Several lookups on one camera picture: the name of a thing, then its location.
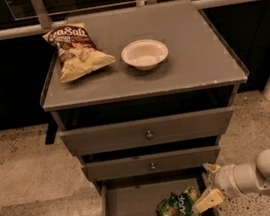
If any grey bottom drawer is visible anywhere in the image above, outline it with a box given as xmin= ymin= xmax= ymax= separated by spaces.
xmin=101 ymin=171 xmax=220 ymax=216

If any white bowl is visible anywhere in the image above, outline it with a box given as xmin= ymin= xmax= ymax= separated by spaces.
xmin=121 ymin=39 xmax=169 ymax=71

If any brass top drawer knob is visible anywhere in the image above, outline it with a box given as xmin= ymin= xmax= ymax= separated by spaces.
xmin=145 ymin=130 xmax=154 ymax=140

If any brass drawer knob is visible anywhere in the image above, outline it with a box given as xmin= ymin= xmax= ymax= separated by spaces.
xmin=150 ymin=163 xmax=156 ymax=171
xmin=145 ymin=130 xmax=154 ymax=140

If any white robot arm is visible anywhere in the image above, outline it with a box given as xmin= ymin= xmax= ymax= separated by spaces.
xmin=192 ymin=150 xmax=270 ymax=213

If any grey drawer cabinet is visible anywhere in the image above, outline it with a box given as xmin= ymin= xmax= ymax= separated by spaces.
xmin=27 ymin=0 xmax=264 ymax=201

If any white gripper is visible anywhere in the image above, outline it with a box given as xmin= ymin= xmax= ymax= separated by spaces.
xmin=192 ymin=163 xmax=240 ymax=213

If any green rice chip bag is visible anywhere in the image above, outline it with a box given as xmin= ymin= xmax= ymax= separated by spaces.
xmin=157 ymin=185 xmax=202 ymax=216

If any sea salt chip bag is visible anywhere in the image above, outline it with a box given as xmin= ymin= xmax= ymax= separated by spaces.
xmin=42 ymin=23 xmax=116 ymax=83

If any brass middle drawer knob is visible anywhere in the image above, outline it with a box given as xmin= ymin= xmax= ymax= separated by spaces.
xmin=150 ymin=163 xmax=156 ymax=171

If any grey drawer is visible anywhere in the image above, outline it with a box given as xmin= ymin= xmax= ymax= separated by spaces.
xmin=60 ymin=107 xmax=233 ymax=156
xmin=81 ymin=145 xmax=220 ymax=181
xmin=101 ymin=171 xmax=220 ymax=216

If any grey top drawer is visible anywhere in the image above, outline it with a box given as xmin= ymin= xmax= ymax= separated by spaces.
xmin=60 ymin=107 xmax=233 ymax=156

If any grey middle drawer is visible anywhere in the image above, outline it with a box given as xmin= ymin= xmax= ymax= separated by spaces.
xmin=81 ymin=145 xmax=220 ymax=181

